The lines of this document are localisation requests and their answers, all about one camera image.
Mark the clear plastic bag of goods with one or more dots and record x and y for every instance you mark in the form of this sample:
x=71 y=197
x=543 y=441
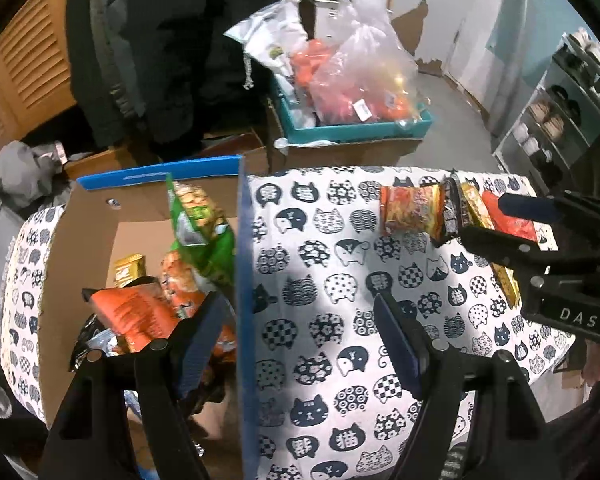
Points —
x=361 y=73

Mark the orange noodle snack bag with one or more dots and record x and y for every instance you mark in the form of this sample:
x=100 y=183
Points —
x=412 y=210

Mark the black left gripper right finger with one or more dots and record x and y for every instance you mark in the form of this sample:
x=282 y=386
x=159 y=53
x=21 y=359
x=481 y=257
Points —
x=507 y=436

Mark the blue cardboard box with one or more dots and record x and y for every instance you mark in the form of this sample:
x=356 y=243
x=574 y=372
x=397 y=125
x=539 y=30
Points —
x=109 y=217

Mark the grey clothes pile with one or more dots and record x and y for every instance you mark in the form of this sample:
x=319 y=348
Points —
x=30 y=179

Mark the orange brown chips bag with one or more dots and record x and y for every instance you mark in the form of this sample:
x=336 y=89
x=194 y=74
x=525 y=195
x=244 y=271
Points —
x=139 y=313

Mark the person right hand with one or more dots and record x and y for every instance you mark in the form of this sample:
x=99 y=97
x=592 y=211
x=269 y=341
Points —
x=591 y=369

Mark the black snack bag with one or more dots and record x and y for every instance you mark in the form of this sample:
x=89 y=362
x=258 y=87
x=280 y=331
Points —
x=452 y=212

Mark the black hanging coat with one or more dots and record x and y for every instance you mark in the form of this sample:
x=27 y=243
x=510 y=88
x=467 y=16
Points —
x=162 y=74

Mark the silver blue snack packet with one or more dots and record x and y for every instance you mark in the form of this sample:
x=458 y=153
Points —
x=94 y=335

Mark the red snack bag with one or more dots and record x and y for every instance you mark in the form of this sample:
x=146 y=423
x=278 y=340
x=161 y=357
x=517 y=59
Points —
x=540 y=233

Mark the cat pattern table cloth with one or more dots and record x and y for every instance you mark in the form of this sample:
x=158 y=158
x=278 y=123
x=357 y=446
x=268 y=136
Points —
x=323 y=323

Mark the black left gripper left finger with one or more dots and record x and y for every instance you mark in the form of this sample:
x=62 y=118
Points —
x=90 y=437

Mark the yellow potato stick snack pack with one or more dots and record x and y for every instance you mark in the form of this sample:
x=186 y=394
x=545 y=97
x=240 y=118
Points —
x=129 y=269

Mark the shoe rack with shoes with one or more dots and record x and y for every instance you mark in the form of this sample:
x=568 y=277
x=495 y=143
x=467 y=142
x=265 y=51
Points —
x=559 y=122

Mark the green bean snack bag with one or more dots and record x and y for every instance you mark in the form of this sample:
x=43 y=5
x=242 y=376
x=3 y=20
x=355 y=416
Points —
x=203 y=236

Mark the wooden louvered cabinet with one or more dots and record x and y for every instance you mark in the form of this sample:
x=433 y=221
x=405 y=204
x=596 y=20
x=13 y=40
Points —
x=35 y=71

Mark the white printed plastic bag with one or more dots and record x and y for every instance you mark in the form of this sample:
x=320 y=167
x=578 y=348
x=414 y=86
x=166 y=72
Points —
x=269 y=37

